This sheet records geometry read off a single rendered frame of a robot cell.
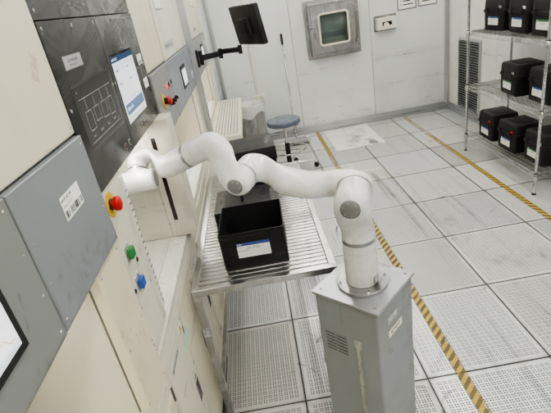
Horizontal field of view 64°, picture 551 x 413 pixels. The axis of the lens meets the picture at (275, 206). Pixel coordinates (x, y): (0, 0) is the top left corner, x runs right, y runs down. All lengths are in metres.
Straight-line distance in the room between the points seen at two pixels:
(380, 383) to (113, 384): 0.97
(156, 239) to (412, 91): 4.91
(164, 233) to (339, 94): 4.43
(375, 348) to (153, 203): 1.09
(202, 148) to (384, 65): 4.86
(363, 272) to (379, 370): 0.37
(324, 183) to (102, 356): 0.86
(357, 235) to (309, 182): 0.24
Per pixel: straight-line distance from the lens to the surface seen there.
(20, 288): 0.80
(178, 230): 2.03
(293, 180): 1.49
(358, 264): 1.59
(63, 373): 1.27
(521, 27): 4.24
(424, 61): 6.39
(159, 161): 1.67
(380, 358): 1.71
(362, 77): 6.16
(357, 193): 1.41
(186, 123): 3.35
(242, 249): 1.83
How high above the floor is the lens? 1.77
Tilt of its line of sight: 25 degrees down
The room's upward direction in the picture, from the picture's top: 10 degrees counter-clockwise
